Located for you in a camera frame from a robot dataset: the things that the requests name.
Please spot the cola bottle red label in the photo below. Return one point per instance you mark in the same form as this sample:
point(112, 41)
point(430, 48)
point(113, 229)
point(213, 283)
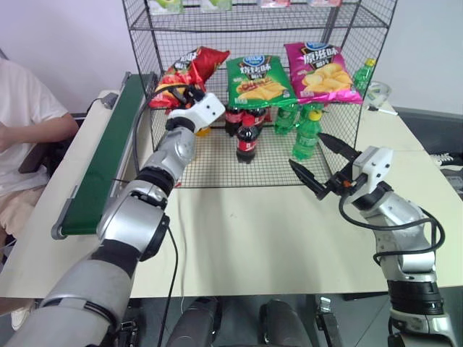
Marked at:
point(262, 115)
point(247, 142)
point(232, 121)

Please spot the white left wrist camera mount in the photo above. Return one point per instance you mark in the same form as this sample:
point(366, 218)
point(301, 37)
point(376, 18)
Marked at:
point(202, 110)

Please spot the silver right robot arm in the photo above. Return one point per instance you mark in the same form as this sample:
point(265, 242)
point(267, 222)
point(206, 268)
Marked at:
point(394, 209)

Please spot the black table clamp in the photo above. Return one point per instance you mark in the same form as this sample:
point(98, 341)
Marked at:
point(329, 321)

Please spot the magenta chips bag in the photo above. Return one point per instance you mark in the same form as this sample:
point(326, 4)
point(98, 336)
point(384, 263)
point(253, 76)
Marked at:
point(322, 72)

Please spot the person in white shirt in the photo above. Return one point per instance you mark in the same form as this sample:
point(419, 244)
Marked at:
point(25, 119)

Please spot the dark rounded shape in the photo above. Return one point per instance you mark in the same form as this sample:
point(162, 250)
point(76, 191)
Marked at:
point(195, 325)
point(282, 325)

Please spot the grey conveyor motor box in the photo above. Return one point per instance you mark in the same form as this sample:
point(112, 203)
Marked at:
point(109, 100)

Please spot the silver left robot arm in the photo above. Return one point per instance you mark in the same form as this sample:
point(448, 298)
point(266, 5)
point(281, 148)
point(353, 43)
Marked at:
point(126, 217)

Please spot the pink snack packet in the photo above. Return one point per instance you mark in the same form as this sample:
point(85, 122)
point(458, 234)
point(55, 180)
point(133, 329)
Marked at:
point(275, 3)

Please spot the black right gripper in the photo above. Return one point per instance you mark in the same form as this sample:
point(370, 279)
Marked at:
point(341, 182)

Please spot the green conveyor belt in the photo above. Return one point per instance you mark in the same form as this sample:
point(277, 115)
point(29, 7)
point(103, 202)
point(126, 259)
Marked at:
point(105, 155)

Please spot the white shoe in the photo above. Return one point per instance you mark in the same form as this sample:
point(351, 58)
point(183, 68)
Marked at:
point(21, 318)

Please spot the green soda bottle yellow cap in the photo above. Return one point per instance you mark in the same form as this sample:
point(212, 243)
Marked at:
point(307, 139)

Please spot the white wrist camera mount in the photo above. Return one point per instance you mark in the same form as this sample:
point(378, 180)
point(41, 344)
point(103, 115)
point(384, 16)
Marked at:
point(202, 110)
point(376, 162)

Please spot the green snack box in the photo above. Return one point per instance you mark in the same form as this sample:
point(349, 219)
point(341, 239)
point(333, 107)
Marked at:
point(166, 5)
point(217, 4)

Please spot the green chips bag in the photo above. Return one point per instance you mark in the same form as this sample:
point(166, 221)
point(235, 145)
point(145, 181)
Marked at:
point(258, 79)

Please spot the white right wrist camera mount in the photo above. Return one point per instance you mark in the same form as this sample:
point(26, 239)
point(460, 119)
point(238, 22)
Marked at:
point(376, 162)

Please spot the white marker pen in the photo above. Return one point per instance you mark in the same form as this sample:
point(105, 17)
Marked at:
point(383, 110)

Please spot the red chips bag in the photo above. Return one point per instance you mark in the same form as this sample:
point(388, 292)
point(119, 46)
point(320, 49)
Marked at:
point(202, 63)

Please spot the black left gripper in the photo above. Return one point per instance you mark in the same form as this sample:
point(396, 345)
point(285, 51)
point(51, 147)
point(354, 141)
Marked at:
point(195, 95)

